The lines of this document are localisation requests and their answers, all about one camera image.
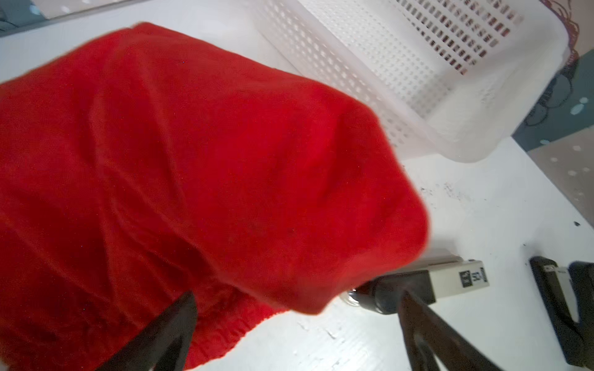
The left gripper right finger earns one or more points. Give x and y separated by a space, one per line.
430 342

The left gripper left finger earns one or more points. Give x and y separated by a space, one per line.
164 344

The red shorts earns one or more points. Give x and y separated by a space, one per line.
146 164

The white plastic basket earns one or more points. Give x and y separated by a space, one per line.
448 77

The grey stapler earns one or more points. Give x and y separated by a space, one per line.
430 279

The small black device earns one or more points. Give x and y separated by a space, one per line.
567 295

